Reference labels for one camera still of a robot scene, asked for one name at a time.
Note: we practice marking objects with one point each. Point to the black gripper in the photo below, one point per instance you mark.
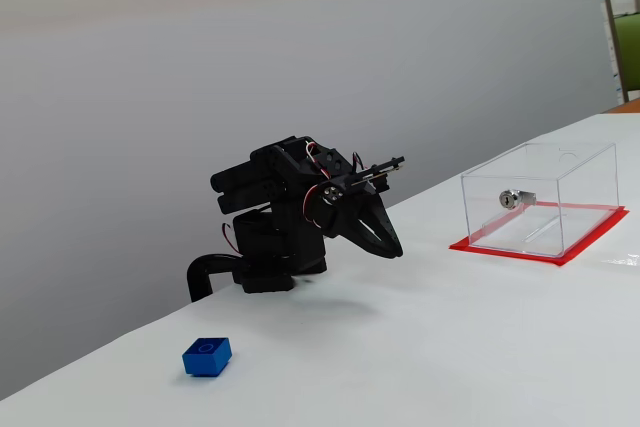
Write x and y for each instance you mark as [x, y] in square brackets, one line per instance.
[356, 213]

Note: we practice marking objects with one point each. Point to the blue lego brick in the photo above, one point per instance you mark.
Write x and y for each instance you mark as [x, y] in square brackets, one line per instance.
[205, 359]

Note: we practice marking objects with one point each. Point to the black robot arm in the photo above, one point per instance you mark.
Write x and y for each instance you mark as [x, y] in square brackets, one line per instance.
[280, 247]

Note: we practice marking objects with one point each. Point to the transparent plastic box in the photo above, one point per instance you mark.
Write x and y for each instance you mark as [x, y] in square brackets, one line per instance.
[585, 182]

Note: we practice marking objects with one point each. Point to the silver cam lock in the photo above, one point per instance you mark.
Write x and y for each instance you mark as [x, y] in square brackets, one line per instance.
[507, 199]

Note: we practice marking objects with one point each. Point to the black table clamp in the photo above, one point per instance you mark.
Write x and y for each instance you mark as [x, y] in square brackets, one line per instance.
[197, 277]

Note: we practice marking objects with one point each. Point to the brown wooden table edge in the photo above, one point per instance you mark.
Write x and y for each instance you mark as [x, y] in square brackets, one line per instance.
[625, 107]

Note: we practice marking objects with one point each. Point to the green panel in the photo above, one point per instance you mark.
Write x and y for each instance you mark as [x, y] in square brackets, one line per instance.
[629, 52]

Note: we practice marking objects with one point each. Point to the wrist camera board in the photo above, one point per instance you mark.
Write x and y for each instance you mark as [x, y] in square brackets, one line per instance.
[382, 183]

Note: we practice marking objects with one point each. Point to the red tape frame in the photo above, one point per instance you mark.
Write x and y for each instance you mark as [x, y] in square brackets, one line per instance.
[505, 254]

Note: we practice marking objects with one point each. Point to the grey metal shelf post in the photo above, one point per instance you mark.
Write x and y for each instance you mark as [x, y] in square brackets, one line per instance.
[612, 27]

